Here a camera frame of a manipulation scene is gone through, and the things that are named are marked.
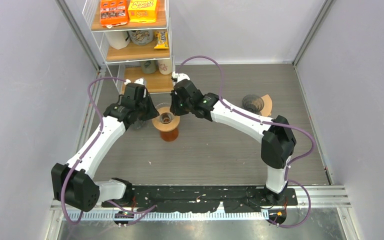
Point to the printed white mug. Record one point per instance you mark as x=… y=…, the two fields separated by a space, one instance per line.
x=141 y=37

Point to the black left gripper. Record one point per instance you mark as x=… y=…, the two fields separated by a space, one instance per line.
x=153 y=113

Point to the white wire wooden shelf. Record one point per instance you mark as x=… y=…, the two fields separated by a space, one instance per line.
x=125 y=62

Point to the round wooden dripper stand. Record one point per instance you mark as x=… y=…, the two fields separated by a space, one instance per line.
x=168 y=127

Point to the white patterned cup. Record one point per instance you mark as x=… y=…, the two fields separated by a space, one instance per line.
x=165 y=66

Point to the white paper roll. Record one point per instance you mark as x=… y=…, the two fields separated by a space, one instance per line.
x=118 y=39

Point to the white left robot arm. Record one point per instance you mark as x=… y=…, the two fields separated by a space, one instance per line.
x=73 y=183

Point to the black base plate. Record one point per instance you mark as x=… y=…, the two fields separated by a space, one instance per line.
x=199 y=199

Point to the amber glass jar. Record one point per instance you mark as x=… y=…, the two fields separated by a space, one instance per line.
x=169 y=136

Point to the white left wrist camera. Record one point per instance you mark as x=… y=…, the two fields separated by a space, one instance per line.
x=140 y=82

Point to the clear glass dripper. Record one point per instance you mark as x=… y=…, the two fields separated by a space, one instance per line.
x=165 y=115

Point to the yellow snack box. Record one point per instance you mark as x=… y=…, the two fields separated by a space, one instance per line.
x=143 y=11

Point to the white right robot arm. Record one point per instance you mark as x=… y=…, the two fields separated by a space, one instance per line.
x=276 y=139

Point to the brown paper filter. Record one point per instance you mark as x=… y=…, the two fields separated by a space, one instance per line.
x=267 y=106

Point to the yellow candy bag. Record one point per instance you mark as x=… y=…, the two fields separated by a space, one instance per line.
x=162 y=42

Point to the orange snack box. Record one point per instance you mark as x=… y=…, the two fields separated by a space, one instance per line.
x=113 y=13

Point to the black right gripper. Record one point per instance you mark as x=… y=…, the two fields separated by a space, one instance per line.
x=174 y=109

